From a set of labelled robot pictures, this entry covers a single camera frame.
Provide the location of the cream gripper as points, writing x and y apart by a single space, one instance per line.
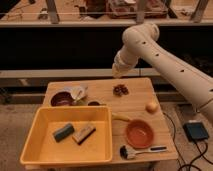
120 68

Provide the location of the orange bowl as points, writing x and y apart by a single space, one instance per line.
139 134

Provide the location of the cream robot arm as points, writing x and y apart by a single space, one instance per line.
139 42

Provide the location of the brown pine cone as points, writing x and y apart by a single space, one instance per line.
120 90

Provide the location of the small dark cup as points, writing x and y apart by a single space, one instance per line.
93 103

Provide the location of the orange fruit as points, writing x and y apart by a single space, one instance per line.
151 107

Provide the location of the crumpled white cloth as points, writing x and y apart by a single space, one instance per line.
77 92

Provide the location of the yellow banana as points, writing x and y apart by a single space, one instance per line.
120 117

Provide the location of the dark red bowl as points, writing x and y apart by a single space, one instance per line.
62 99

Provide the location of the wooden table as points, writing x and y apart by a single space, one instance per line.
132 105

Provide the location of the wooden scrub brush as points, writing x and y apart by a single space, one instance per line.
83 133

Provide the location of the black bristle brush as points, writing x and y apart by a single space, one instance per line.
128 152

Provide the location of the yellow plastic bin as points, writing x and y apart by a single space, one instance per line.
41 148

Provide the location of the black foot pedal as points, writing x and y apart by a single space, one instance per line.
195 131

